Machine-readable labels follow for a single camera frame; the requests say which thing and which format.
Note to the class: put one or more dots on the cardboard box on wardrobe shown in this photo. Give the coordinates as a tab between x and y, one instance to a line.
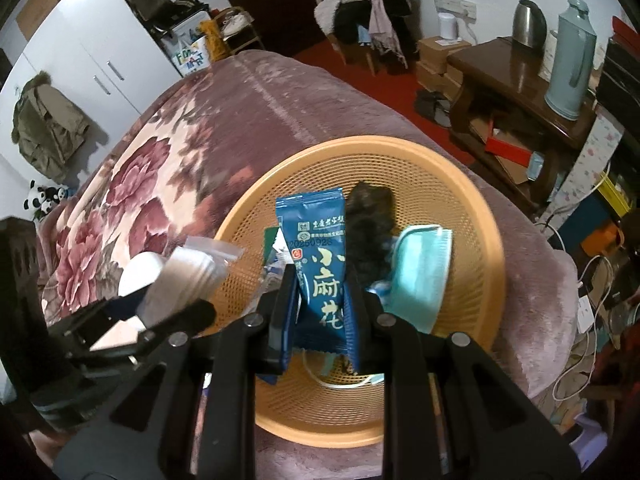
40	7

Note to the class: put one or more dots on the olive green parka coat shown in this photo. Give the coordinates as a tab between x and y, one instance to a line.
47	125

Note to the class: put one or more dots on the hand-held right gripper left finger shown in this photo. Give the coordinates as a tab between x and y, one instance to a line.
285	310

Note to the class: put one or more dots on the stack of cardboard boxes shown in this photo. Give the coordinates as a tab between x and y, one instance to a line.
440	62

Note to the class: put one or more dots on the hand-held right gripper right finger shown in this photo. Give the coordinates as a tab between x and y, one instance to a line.
357	330

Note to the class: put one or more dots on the red flat box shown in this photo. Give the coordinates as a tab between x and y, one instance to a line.
507	147

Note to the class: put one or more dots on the white printed bag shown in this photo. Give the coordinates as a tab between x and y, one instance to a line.
190	60

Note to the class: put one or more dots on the small white humidifier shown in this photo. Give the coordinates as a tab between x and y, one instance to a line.
448	27

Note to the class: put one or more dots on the white small fridge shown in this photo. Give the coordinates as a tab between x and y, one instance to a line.
187	30

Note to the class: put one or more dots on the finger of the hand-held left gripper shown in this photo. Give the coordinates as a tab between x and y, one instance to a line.
117	310
190	315

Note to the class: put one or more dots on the dark wooden door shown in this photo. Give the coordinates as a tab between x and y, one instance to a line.
280	5

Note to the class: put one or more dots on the yellow plush toy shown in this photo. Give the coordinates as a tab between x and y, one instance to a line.
215	40

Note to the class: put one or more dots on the white wardrobe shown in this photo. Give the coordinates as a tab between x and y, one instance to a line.
100	45

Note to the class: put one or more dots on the dark green packet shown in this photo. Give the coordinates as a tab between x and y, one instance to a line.
271	242

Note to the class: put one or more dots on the pile of clothes on chair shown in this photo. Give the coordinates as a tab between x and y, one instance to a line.
360	10

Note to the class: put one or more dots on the steel electric kettle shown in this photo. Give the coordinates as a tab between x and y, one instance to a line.
529	25

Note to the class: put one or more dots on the green face mask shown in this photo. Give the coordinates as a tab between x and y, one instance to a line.
420	285
430	230

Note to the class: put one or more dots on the dark wooden table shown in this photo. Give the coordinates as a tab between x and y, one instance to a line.
500	80

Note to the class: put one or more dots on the white wall power strip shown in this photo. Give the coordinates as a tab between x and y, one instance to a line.
457	6

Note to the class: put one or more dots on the orange plastic basket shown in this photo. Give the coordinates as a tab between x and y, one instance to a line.
440	185

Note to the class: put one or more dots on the teal thermos flask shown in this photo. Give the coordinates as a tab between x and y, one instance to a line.
570	60

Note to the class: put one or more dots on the floral plush blanket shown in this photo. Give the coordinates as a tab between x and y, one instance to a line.
310	100

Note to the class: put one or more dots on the floral patterned paper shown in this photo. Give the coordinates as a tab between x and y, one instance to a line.
595	155

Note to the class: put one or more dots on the clear bag of cotton pads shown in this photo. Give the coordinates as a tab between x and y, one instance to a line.
190	270

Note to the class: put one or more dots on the dark slippers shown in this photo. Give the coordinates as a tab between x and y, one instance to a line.
432	107

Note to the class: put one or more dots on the wooden chair with shoes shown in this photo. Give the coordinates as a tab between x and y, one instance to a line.
240	27

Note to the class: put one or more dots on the dark furry scrunchie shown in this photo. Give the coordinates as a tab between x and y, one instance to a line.
370	230

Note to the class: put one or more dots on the blue snack packet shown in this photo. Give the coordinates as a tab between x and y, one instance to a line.
320	270

